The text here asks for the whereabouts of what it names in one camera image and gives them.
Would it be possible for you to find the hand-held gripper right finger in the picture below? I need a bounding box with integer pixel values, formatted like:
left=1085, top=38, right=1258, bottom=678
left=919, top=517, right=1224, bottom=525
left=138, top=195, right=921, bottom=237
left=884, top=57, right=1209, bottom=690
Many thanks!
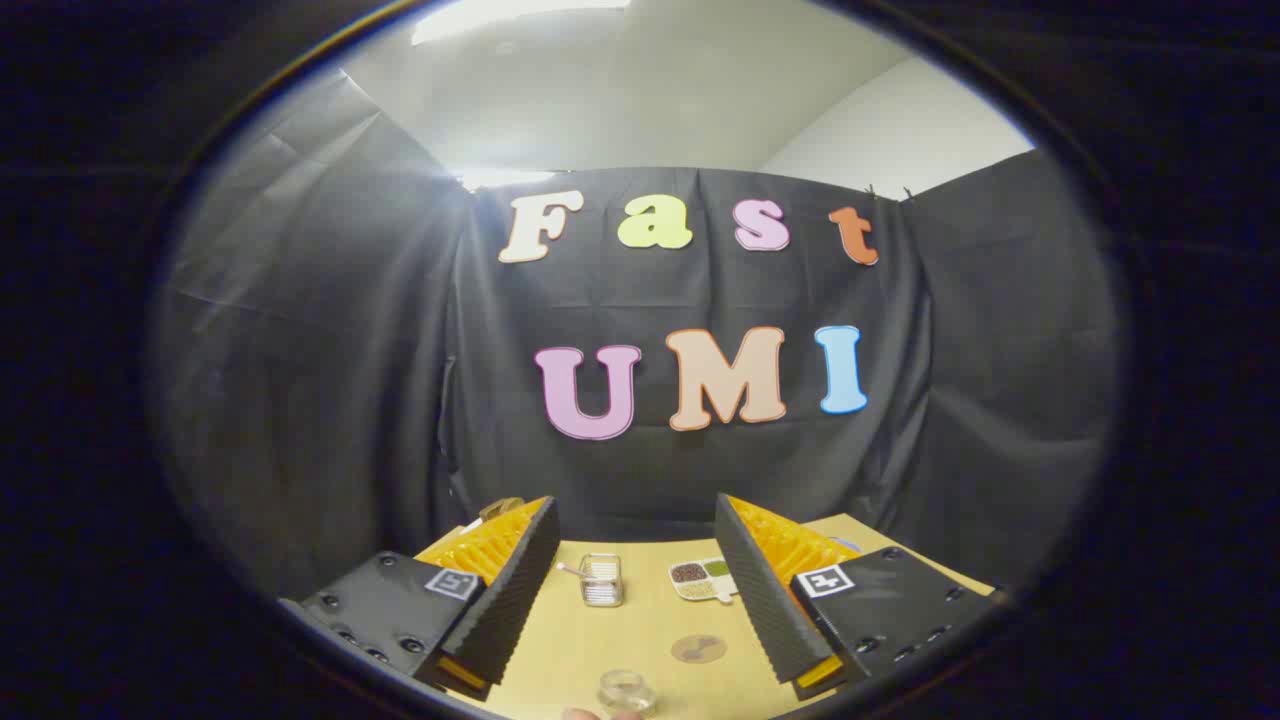
left=714, top=492, right=1003, bottom=702

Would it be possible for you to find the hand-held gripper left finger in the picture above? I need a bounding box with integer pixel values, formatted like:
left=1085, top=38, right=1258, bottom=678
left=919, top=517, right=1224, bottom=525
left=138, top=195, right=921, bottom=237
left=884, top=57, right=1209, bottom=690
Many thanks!
left=278, top=495, right=563, bottom=702

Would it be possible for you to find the round brown coaster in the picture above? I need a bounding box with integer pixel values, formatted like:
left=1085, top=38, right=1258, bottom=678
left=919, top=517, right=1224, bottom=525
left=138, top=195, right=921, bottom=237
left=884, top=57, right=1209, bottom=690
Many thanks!
left=670, top=633, right=728, bottom=665

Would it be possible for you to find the clear glass bottle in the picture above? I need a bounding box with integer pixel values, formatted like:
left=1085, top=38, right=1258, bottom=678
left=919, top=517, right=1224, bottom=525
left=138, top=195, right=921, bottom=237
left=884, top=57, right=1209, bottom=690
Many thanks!
left=598, top=669, right=659, bottom=717

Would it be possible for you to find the white divided grain dish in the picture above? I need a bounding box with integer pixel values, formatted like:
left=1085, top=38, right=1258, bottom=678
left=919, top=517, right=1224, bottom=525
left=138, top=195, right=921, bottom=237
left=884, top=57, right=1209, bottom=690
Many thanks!
left=668, top=557, right=739, bottom=604

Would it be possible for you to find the wooden table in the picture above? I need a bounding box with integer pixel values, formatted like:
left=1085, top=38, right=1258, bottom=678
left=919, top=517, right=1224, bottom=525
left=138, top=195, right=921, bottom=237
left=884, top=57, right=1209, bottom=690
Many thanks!
left=415, top=513, right=996, bottom=720

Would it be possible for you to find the ceiling light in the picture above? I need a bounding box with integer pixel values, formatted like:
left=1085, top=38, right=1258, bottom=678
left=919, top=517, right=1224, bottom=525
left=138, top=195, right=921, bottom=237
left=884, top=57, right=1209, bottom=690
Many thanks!
left=412, top=0, right=631, bottom=46

